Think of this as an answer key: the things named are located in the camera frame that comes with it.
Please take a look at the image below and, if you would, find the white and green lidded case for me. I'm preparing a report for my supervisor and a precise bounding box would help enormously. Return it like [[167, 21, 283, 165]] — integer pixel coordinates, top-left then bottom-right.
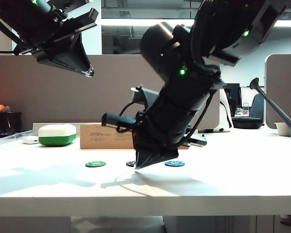
[[38, 123, 77, 147]]

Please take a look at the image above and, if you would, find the white paper bowl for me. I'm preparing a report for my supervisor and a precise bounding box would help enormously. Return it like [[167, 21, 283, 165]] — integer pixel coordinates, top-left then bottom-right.
[[273, 122, 291, 137]]

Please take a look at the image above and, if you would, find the brown cardboard box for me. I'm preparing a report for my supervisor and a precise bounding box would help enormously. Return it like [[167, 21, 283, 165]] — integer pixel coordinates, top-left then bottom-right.
[[80, 123, 192, 150]]

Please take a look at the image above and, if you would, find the small white earbuds case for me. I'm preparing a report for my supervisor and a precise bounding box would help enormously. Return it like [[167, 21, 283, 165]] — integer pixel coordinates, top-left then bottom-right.
[[21, 135, 39, 145]]

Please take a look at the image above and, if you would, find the ceiling light strip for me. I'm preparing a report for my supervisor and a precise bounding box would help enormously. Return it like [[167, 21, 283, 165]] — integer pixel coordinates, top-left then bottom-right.
[[101, 18, 291, 28]]

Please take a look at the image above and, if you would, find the dark blue office chair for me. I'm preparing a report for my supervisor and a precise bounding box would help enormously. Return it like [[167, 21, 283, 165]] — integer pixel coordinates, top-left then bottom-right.
[[249, 94, 265, 119]]

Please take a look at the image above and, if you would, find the monitor with white screen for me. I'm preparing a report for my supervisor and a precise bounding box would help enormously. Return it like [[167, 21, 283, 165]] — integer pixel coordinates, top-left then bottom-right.
[[240, 86, 265, 115]]

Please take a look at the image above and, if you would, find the white and black plush toy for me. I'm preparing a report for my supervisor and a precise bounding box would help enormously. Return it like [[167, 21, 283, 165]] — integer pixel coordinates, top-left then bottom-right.
[[203, 87, 233, 133]]

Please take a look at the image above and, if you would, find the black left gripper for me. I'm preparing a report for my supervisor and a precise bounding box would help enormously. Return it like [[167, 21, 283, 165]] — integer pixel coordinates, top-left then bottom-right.
[[13, 8, 99, 78]]

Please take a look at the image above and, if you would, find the black container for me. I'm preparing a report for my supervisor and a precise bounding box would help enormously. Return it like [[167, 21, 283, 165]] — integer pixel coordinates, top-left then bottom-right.
[[0, 112, 22, 139]]

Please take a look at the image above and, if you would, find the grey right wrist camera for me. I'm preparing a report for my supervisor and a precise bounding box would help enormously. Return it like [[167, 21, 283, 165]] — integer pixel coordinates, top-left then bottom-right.
[[130, 84, 161, 109]]

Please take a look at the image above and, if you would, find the narrow grey desk partition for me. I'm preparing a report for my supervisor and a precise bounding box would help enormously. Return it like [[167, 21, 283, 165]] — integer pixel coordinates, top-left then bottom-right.
[[264, 53, 291, 130]]

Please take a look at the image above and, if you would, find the wide grey desk partition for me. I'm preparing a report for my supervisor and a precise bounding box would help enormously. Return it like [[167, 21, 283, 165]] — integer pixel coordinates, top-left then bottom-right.
[[0, 54, 221, 132]]

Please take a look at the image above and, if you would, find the green poker chip 20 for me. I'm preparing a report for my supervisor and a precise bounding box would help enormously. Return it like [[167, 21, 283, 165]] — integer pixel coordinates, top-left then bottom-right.
[[85, 161, 107, 168]]

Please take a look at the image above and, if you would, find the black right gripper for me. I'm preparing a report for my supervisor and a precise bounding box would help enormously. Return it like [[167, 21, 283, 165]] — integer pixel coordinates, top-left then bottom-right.
[[101, 93, 207, 170]]

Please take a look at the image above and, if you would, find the clear acrylic tray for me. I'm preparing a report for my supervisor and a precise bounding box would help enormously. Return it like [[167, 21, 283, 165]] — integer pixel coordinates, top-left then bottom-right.
[[0, 130, 33, 146]]

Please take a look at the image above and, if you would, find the black round cushion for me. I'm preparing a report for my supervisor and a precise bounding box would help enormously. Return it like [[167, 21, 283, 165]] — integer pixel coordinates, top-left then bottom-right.
[[231, 117, 263, 130]]

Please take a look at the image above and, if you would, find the blue poker chip 50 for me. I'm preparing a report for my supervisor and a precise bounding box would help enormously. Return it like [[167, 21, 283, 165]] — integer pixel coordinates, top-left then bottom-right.
[[164, 160, 186, 168]]

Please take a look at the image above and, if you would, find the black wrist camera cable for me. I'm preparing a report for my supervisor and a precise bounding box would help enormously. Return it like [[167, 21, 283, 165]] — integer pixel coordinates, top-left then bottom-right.
[[118, 100, 138, 133]]

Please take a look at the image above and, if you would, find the black computer monitor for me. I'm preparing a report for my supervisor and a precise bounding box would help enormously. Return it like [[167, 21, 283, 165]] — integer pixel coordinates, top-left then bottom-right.
[[223, 83, 241, 117]]

